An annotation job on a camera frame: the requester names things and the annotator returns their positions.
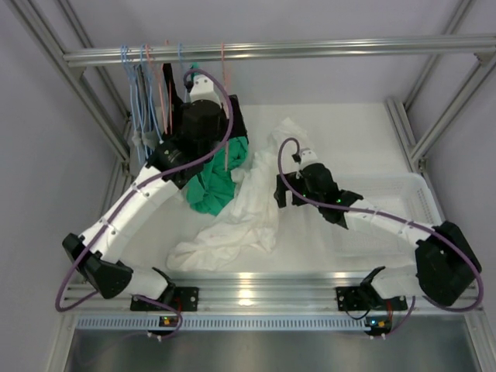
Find white tank top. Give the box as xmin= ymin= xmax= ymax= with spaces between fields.
xmin=166 ymin=118 xmax=311 ymax=271

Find pink wire hanger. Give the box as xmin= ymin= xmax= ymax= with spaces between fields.
xmin=221 ymin=43 xmax=230 ymax=172

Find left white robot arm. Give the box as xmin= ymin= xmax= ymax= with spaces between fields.
xmin=62 ymin=95 xmax=247 ymax=310

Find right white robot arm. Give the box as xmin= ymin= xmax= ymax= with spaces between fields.
xmin=274 ymin=163 xmax=484 ymax=312

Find black garment on hanger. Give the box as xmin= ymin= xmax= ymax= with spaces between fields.
xmin=162 ymin=64 xmax=184 ymax=135

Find green shirt on hanger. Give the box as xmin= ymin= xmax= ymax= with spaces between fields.
xmin=186 ymin=135 xmax=249 ymax=216

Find grey garment on hanger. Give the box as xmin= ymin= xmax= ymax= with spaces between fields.
xmin=132 ymin=130 xmax=157 ymax=157

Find blue hanger holding green shirt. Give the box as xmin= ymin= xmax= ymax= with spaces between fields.
xmin=177 ymin=42 xmax=192 ymax=93

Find white perforated plastic basket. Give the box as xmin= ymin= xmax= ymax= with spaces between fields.
xmin=332 ymin=174 xmax=442 ymax=259

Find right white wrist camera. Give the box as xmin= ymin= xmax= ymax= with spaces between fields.
xmin=291 ymin=148 xmax=319 ymax=171

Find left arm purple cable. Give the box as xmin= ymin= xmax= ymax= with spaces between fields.
xmin=53 ymin=68 xmax=236 ymax=342

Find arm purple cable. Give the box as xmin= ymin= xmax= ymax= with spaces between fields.
xmin=277 ymin=137 xmax=485 ymax=311
xmin=53 ymin=68 xmax=236 ymax=342

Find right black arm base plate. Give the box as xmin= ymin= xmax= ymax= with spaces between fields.
xmin=335 ymin=287 xmax=370 ymax=312

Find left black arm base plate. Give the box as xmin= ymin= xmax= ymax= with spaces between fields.
xmin=129 ymin=286 xmax=200 ymax=312

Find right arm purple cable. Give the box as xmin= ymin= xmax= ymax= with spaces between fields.
xmin=277 ymin=137 xmax=485 ymax=311

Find slotted grey cable duct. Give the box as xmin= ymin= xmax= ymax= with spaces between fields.
xmin=76 ymin=315 xmax=370 ymax=332

